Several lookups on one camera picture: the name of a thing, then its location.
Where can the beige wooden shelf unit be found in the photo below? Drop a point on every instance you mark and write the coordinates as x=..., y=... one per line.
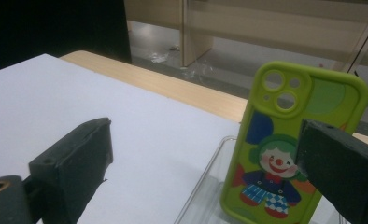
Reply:
x=250, y=21

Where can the clear plastic tray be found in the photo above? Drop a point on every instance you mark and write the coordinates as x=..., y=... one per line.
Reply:
x=204, y=199

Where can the clear plastic wrapper scrap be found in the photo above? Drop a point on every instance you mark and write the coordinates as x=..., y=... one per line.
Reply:
x=200, y=70

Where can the small crumpled plastic wrapper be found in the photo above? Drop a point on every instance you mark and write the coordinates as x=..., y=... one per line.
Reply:
x=174, y=48

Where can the green clown phone case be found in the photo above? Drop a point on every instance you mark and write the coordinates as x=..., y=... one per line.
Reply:
x=266, y=140

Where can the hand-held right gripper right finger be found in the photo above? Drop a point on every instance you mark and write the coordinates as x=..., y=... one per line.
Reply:
x=344, y=168

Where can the large crumpled plastic wrapper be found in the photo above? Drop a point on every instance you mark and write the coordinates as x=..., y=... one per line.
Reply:
x=159, y=58

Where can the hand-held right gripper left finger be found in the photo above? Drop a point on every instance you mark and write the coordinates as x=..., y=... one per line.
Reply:
x=76, y=161

